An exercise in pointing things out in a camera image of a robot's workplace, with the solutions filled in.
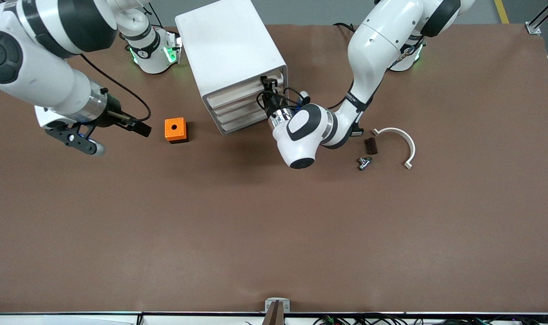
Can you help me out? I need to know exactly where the silver table edge bracket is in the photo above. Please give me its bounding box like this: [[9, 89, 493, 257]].
[[265, 298, 291, 313]]

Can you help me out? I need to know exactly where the orange box with hole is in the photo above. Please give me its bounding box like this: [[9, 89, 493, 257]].
[[164, 117, 189, 144]]

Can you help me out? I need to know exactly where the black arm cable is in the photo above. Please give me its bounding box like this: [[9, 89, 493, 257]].
[[78, 53, 152, 123], [281, 87, 311, 112]]

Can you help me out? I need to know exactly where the aluminium profile post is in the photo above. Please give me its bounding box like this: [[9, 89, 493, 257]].
[[526, 0, 548, 36]]

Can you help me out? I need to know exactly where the white half-ring pipe clamp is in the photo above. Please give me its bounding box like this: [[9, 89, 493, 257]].
[[372, 128, 416, 170]]

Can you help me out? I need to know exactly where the white flat panel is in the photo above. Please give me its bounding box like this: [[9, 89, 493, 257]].
[[0, 315, 137, 325]]

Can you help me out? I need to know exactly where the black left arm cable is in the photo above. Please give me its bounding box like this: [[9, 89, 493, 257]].
[[281, 87, 311, 112]]

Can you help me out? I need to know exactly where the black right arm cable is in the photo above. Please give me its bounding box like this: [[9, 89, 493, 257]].
[[78, 53, 152, 123]]

